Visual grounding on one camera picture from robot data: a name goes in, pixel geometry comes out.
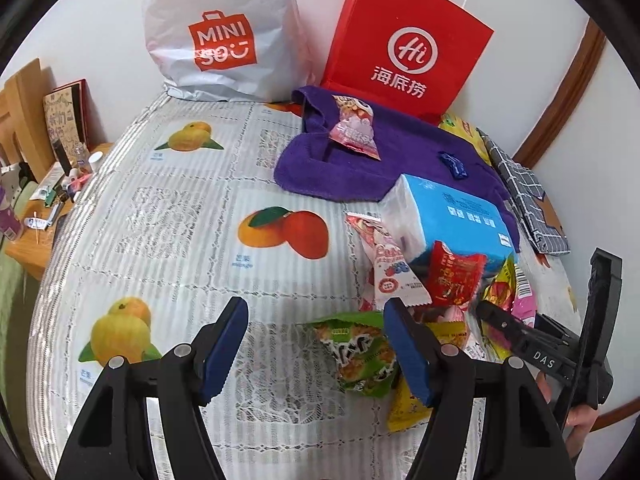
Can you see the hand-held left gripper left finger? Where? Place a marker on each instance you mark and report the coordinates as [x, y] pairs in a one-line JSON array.
[[225, 350]]

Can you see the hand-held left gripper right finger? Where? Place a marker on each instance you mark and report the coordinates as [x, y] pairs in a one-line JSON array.
[[407, 350]]

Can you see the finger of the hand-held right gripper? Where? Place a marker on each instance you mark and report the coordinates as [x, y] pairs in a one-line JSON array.
[[505, 322], [550, 325]]

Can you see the small pink snack packet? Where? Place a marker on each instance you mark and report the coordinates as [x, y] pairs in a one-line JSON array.
[[524, 309]]

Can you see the yellow barcode snack packet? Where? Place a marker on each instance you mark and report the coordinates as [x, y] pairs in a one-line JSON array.
[[500, 285]]

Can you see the green snack packet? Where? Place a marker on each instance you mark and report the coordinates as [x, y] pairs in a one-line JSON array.
[[355, 355]]

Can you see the red candy packet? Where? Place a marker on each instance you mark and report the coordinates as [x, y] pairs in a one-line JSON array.
[[452, 275]]

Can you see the pink bear snack packet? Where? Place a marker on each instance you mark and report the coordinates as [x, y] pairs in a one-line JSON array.
[[395, 280]]

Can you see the person's right hand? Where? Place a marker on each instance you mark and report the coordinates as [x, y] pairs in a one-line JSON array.
[[585, 425]]

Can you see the blue tissue pack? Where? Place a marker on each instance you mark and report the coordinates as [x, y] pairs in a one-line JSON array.
[[450, 210]]

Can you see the dark checked cloth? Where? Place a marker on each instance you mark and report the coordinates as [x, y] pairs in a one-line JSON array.
[[525, 195]]

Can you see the small blue candy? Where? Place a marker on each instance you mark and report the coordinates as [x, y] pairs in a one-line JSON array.
[[453, 165]]

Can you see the purple towel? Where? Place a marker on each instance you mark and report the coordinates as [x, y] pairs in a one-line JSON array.
[[345, 170]]

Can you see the large yellow snack bag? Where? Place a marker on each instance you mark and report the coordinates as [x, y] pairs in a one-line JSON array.
[[462, 132]]

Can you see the wooden side table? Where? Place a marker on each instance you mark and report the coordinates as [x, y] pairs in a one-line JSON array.
[[30, 255]]

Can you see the pink panda snack packet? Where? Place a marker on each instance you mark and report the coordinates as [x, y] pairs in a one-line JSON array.
[[355, 127]]

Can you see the small white jar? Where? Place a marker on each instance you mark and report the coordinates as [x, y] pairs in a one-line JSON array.
[[96, 161]]

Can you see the white tube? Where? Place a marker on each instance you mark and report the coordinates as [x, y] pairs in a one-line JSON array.
[[50, 185]]

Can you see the small clear bottle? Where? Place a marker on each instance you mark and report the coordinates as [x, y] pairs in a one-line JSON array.
[[81, 155]]

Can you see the purple cup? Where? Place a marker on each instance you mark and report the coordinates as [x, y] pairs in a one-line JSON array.
[[10, 215]]

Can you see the doodle cover book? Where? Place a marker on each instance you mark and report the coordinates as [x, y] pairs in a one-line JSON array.
[[62, 120]]

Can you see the red paper bag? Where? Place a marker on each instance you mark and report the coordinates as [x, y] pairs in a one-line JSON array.
[[405, 50]]

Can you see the wooden chair back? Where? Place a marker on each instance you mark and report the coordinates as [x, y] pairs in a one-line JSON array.
[[30, 110]]

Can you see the white plastic shopping bag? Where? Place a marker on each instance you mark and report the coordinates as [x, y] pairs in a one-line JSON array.
[[225, 25]]

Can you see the brown wooden door frame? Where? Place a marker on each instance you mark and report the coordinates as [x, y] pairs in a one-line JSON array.
[[570, 90]]

